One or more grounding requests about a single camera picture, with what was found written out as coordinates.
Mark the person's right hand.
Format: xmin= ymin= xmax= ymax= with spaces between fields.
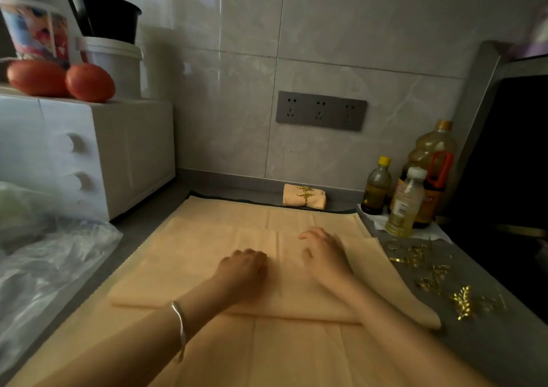
xmin=298 ymin=227 xmax=358 ymax=291

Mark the person's left hand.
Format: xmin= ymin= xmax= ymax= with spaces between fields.
xmin=213 ymin=249 xmax=269 ymax=305

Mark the peach cloth napkin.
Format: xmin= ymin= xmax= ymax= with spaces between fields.
xmin=109 ymin=228 xmax=442 ymax=330

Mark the person's right forearm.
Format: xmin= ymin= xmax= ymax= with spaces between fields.
xmin=330 ymin=277 xmax=493 ymax=387

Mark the person's left forearm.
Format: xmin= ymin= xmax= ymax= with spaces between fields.
xmin=36 ymin=280 xmax=234 ymax=387

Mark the dark mat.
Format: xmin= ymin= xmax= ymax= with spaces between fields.
xmin=188 ymin=191 xmax=361 ymax=217

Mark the rolled peach napkin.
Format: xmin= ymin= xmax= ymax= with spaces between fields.
xmin=283 ymin=184 xmax=327 ymax=210

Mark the small dark bottle yellow cap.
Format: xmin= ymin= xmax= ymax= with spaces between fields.
xmin=361 ymin=156 xmax=392 ymax=216

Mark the large peach table cloth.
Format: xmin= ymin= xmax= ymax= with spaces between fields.
xmin=6 ymin=194 xmax=429 ymax=387

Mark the clear bottle white cap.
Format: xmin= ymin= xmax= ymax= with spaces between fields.
xmin=384 ymin=167 xmax=428 ymax=238

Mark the pile of gold leaf rings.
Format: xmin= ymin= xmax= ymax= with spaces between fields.
xmin=383 ymin=239 xmax=508 ymax=321

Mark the white countertop oven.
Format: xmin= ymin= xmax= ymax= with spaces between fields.
xmin=0 ymin=93 xmax=176 ymax=223

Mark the white oven knob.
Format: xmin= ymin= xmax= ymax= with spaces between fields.
xmin=70 ymin=172 xmax=95 ymax=193
xmin=60 ymin=133 xmax=86 ymax=155

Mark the clear plastic bag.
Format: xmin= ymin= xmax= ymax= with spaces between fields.
xmin=0 ymin=181 xmax=124 ymax=368

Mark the stainless steel black appliance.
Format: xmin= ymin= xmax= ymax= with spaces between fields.
xmin=445 ymin=41 xmax=548 ymax=325

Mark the white plastic bucket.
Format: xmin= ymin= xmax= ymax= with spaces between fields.
xmin=76 ymin=35 xmax=144 ymax=100

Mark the red tomato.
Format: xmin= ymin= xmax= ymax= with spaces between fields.
xmin=6 ymin=59 xmax=71 ymax=99
xmin=65 ymin=62 xmax=116 ymax=103

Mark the colourful printed paper tub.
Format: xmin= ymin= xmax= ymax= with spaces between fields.
xmin=0 ymin=0 xmax=70 ymax=69

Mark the gold leaf napkin ring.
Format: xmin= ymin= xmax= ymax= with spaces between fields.
xmin=295 ymin=186 xmax=317 ymax=206

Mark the silver bracelet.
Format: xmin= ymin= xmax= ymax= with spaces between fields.
xmin=170 ymin=300 xmax=188 ymax=364

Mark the grey wall socket panel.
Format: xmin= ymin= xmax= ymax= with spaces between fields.
xmin=275 ymin=91 xmax=368 ymax=132

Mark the large oil bottle orange handle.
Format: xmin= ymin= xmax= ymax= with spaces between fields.
xmin=390 ymin=119 xmax=457 ymax=230

